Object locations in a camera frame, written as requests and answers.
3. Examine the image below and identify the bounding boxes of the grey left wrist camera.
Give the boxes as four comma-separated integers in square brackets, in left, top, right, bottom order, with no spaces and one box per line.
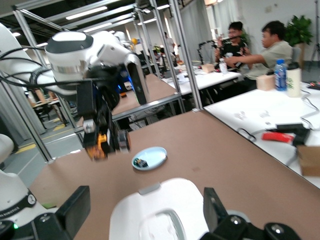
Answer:
[124,53,150,106]

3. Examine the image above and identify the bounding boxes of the orange push-button switch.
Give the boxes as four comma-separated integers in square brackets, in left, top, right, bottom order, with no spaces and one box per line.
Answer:
[86,129,132,162]

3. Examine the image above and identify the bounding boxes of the blue plastic bottle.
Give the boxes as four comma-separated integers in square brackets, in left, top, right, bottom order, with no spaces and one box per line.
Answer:
[274,59,288,92]

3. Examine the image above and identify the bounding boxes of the long white desk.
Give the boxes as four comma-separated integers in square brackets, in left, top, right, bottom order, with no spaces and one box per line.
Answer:
[162,66,242,97]

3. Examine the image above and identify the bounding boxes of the black coiled desk cable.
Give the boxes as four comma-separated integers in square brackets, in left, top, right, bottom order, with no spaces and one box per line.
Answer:
[236,127,258,143]

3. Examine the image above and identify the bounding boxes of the flat red object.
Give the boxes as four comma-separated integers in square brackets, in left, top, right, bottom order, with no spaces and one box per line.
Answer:
[261,131,295,144]

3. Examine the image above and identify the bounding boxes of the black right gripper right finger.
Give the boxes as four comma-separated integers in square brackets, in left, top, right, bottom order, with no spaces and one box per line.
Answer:
[203,186,230,235]

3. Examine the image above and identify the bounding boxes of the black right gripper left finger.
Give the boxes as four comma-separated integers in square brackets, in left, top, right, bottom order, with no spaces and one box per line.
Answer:
[55,185,92,237]

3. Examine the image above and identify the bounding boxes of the green potted plant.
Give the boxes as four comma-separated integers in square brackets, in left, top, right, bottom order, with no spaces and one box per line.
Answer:
[284,14,314,47]

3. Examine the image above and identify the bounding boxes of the large tan cube box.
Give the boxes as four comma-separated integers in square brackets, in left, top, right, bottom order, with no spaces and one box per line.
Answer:
[256,74,276,91]

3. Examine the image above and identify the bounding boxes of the light blue round plate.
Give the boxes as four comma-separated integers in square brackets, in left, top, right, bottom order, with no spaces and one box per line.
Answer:
[131,146,168,172]

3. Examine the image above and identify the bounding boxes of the tall aluminium frame post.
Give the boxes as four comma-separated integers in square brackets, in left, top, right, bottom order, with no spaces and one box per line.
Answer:
[168,0,204,113]

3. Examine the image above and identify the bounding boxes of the white box with grey handle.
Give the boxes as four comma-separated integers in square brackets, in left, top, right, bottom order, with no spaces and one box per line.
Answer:
[109,177,210,240]

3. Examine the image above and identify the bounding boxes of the person in black shirt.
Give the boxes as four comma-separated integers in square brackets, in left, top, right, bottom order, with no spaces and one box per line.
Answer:
[214,21,251,73]

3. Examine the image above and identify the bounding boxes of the black device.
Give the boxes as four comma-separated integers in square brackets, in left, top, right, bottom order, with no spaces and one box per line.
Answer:
[275,123,311,147]

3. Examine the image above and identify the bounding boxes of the white side table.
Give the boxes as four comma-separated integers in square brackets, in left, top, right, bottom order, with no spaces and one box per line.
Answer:
[203,81,320,188]

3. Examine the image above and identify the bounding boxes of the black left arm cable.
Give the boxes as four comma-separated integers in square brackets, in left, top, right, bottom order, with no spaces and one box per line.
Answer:
[0,45,87,89]

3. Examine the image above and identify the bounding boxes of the brown-topped workbench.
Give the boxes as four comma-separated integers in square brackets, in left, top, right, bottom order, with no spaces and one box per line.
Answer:
[111,73,186,123]

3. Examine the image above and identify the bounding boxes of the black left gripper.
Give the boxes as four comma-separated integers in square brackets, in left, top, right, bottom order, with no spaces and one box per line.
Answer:
[75,65,121,154]

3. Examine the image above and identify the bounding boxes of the person in beige shirt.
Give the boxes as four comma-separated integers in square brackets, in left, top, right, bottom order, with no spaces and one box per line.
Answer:
[219,20,295,87]

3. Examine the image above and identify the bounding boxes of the small tan cube box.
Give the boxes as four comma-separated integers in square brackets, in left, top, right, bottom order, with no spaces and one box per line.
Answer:
[201,63,216,74]

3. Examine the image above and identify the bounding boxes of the brown cardboard box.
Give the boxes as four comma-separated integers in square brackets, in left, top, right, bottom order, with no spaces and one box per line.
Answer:
[296,144,320,177]

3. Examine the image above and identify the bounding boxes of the white tumbler with black lid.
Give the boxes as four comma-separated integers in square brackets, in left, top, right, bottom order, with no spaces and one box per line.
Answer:
[285,61,303,98]

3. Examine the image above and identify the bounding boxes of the thin black desk cable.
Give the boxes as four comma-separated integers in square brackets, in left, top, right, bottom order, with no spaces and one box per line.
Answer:
[299,88,320,131]

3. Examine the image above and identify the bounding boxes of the slanted aluminium frame post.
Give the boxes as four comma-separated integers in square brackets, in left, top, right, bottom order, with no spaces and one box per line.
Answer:
[12,4,58,164]

